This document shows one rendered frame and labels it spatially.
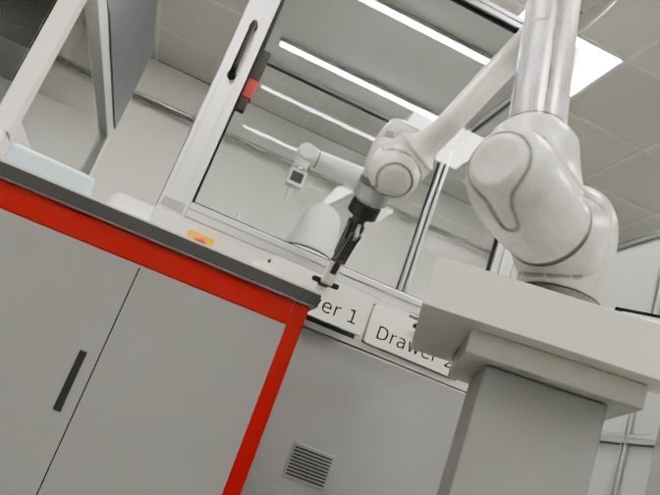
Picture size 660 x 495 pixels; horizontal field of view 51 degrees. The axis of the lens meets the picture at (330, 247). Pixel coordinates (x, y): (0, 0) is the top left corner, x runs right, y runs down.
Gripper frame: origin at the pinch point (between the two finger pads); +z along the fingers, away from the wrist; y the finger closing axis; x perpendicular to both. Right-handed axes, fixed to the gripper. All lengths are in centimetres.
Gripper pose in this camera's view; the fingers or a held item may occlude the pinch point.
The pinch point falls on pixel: (331, 271)
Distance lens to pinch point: 176.1
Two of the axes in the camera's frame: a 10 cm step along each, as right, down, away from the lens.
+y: -0.3, -3.5, 9.4
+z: -4.3, 8.5, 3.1
